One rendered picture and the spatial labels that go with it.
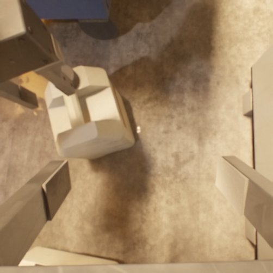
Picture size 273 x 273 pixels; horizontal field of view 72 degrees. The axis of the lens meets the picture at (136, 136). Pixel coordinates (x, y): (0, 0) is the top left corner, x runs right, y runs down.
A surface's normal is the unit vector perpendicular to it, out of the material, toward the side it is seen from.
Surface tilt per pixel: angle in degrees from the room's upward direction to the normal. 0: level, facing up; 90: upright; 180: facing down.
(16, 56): 90
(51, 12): 90
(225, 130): 0
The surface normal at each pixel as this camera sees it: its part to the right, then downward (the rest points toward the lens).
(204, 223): -0.14, -0.15
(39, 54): 0.29, 0.94
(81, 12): -0.11, 0.99
